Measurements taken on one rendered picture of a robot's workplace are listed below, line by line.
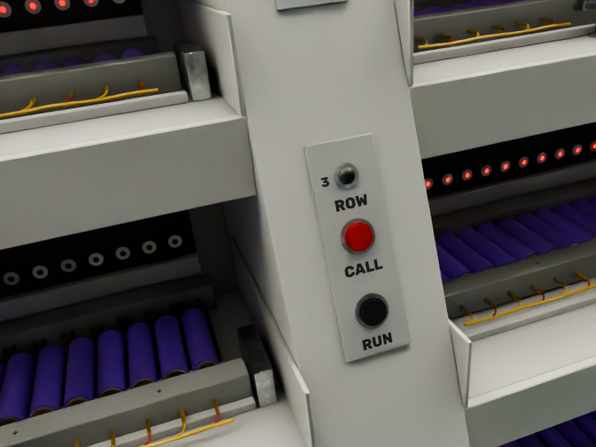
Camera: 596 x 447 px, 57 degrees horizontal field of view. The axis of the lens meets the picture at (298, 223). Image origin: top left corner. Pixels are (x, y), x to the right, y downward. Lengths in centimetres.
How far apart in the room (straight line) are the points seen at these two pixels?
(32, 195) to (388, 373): 21
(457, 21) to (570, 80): 9
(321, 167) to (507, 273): 20
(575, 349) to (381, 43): 24
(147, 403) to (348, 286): 14
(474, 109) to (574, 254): 17
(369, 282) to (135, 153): 14
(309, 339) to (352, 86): 14
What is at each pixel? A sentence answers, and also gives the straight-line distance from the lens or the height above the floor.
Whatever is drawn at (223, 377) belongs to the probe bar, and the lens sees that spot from 35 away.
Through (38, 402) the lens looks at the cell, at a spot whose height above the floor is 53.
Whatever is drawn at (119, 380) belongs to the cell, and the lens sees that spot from 38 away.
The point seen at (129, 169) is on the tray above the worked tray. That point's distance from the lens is 29.
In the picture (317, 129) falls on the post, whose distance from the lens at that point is 30.
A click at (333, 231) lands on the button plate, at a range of 30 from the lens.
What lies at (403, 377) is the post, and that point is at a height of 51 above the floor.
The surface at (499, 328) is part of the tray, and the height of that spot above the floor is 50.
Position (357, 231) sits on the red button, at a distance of 30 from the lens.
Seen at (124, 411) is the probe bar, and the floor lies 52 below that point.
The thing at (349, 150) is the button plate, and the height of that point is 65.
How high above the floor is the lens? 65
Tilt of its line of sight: 7 degrees down
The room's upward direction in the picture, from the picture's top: 11 degrees counter-clockwise
